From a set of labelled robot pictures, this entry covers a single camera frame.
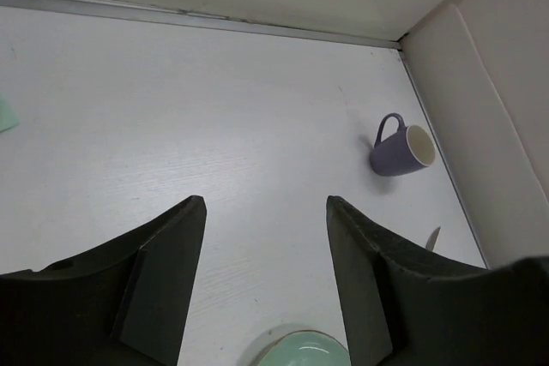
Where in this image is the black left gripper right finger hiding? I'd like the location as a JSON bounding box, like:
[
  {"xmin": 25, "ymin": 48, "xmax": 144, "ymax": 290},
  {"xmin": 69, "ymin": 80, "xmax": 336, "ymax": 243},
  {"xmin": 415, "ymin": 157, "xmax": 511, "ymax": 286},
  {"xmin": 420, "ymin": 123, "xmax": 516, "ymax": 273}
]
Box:
[{"xmin": 326, "ymin": 196, "xmax": 548, "ymax": 365}]

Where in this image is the green floral plate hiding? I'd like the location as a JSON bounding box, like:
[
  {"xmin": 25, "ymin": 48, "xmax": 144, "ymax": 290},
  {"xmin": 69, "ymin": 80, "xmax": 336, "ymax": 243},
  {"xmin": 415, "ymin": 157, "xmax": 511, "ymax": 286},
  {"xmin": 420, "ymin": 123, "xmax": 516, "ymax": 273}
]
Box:
[{"xmin": 236, "ymin": 323, "xmax": 351, "ymax": 366}]

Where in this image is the green cartoon print cloth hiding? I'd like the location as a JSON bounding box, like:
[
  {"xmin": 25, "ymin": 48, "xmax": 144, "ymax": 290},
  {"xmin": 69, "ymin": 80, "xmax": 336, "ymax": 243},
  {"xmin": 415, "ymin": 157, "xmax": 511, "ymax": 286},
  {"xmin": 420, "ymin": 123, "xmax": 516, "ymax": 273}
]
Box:
[{"xmin": 0, "ymin": 96, "xmax": 20, "ymax": 133}]

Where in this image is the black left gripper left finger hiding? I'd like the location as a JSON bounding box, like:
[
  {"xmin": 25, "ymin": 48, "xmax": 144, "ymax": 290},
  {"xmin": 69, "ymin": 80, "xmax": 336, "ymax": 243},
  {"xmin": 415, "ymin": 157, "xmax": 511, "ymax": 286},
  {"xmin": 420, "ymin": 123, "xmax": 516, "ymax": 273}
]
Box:
[{"xmin": 1, "ymin": 195, "xmax": 206, "ymax": 365}]

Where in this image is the steel table knife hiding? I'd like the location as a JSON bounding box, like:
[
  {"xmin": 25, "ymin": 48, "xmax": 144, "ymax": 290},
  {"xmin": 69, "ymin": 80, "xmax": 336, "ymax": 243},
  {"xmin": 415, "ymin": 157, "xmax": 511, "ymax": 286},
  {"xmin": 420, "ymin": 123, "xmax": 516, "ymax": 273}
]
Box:
[{"xmin": 425, "ymin": 227, "xmax": 441, "ymax": 251}]

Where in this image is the purple ceramic mug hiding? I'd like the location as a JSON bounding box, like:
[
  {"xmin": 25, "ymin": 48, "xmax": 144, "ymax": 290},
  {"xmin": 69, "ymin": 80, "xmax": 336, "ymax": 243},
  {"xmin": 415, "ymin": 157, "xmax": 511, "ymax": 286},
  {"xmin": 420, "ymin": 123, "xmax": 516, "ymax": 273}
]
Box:
[{"xmin": 369, "ymin": 113, "xmax": 437, "ymax": 177}]

